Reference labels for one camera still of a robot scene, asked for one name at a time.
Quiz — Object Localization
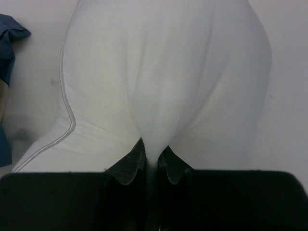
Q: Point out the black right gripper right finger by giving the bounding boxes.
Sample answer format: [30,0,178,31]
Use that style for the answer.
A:
[158,148,308,231]

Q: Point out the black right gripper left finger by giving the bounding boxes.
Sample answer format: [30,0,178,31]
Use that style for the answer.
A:
[0,141,146,231]

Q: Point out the white pillow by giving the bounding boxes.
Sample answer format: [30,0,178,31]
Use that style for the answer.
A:
[13,0,271,173]

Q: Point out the blue cartoon print pillowcase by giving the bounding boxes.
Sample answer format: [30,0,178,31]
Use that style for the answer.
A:
[0,14,31,167]

